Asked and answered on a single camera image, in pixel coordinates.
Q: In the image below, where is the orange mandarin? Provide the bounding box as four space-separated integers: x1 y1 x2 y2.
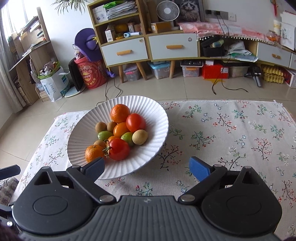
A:
85 145 105 163
110 104 130 123

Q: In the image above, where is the brown longan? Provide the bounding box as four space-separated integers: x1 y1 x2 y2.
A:
95 121 107 133
132 130 148 146
93 140 106 148
106 121 117 132

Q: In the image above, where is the large red tomato with stem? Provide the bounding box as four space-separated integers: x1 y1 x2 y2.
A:
103 138 130 161

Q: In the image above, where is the white ribbed plate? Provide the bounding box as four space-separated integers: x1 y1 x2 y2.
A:
67 95 169 180

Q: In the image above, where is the green tomato left in plate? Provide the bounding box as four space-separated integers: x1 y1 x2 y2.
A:
97 131 113 141

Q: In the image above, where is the green tomato in plate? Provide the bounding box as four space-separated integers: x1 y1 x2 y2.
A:
121 132 134 147
97 131 113 141

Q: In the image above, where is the small orange tomato lower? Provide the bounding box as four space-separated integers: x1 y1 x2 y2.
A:
107 136 119 142

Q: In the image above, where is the small orange tomato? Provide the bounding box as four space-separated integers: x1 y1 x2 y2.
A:
107 136 119 142
113 122 130 138

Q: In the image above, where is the brown longan in plate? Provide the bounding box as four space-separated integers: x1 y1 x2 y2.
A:
106 121 117 132

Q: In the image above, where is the green tomato right in plate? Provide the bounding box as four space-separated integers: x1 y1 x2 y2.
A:
121 132 134 147

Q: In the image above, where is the small orange tomato upper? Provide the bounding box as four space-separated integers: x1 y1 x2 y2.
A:
113 122 130 138

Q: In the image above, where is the floral tablecloth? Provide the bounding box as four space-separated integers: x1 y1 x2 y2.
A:
12 100 295 240

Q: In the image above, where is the red tomato in plate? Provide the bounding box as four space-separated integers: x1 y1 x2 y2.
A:
125 113 146 133

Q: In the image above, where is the white paper shopping bag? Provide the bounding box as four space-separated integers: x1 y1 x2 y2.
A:
38 62 70 102

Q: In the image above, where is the red snack bucket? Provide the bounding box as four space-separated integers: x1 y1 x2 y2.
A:
74 57 107 89

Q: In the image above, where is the red box under stand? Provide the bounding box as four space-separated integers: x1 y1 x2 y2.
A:
202 64 229 79

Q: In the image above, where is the clear storage box pink label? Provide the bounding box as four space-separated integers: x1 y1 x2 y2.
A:
123 63 140 81

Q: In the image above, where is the clear storage box blue lid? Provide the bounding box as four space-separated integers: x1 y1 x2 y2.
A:
148 61 171 79

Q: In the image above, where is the yellow egg tray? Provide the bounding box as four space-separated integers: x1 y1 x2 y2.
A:
262 65 285 84

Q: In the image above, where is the wooden bookshelf left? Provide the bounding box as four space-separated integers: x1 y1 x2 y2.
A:
9 7 58 105

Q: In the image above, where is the low tv stand with drawers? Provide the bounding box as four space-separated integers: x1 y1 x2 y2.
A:
212 36 295 70

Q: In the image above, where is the purple plush hat toy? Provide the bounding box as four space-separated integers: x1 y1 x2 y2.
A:
74 28 102 62

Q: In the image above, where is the pink cloth on stand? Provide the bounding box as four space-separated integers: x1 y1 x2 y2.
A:
178 22 273 44

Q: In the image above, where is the wooden cabinet with white drawers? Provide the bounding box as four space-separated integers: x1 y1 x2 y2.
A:
87 1 200 82

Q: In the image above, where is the framed cat picture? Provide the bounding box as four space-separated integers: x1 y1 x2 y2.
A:
175 0 205 23

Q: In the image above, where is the white desk fan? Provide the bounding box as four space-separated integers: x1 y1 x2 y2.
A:
156 1 180 27

